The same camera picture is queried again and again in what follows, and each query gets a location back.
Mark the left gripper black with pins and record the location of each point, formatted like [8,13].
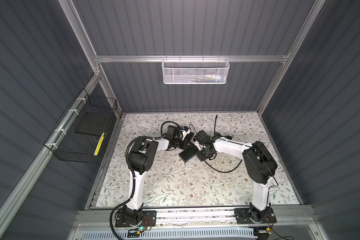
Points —
[185,145]

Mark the white ventilated cable duct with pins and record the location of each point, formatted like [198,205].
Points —
[192,234]

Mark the white wire mesh basket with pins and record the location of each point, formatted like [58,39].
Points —
[177,71]

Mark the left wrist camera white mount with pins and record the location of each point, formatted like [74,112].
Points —
[184,132]

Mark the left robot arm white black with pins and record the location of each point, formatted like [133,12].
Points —
[140,155]

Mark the black wire basket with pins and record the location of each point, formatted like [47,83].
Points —
[67,145]

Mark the black network switch blue ports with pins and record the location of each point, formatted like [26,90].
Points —
[188,154]

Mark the markers in white basket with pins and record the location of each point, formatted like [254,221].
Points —
[208,79]

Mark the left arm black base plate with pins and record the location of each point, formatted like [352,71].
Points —
[140,218]

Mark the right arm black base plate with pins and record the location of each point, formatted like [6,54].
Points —
[253,216]

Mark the black foam pad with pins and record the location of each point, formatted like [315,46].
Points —
[92,124]

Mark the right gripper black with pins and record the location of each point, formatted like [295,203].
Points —
[200,157]

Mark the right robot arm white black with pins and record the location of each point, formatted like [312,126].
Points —
[260,164]

